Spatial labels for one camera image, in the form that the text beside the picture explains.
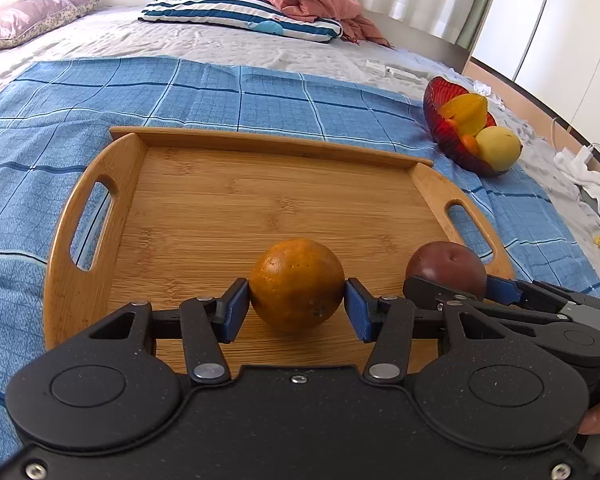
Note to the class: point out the yellow starfruit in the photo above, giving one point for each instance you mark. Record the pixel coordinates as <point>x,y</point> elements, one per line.
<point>467,112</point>

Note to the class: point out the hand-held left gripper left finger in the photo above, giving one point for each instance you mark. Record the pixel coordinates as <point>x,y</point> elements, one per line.
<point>236,305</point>

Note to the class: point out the red glass bowl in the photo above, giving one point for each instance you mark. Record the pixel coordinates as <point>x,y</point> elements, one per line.
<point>442,120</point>

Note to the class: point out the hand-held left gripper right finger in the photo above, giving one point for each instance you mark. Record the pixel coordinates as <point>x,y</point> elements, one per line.
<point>358,316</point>

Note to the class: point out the blue checked cloth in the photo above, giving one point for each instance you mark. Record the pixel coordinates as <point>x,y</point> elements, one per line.
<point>145,95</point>

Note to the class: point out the yellow pear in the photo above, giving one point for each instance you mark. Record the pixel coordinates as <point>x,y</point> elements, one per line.
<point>500,149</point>

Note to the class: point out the blue striped pillow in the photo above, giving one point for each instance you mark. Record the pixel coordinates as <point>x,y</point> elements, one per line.
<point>230,10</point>

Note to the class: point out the grey bed sheet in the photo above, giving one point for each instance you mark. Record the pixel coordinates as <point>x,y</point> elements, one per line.
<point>130,37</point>

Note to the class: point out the purple floral pillow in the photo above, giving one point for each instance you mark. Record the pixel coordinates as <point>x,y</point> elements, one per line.
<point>25,17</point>

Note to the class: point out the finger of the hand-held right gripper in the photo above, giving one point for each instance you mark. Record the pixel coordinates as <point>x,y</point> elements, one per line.
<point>427,291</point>
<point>505,290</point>

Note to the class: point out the dark red passion fruit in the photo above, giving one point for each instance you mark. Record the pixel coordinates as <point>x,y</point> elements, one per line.
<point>445,262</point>

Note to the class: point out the wooden tray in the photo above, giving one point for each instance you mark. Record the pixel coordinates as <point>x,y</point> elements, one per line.
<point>240,200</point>

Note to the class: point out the small white crumpled cloth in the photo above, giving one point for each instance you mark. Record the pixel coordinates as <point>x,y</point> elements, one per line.
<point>486,91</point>

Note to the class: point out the small white box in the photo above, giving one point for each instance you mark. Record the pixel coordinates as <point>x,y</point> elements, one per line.
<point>373,65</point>

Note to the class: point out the long white box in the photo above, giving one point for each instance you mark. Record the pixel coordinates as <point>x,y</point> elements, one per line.
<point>405,74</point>

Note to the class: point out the white wardrobe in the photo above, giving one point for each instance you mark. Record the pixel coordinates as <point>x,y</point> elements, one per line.
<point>565,25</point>

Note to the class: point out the large orange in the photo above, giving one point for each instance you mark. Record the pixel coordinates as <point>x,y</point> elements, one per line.
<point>295,285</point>

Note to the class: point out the small tangerine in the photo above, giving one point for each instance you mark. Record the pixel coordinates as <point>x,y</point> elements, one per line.
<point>469,145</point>

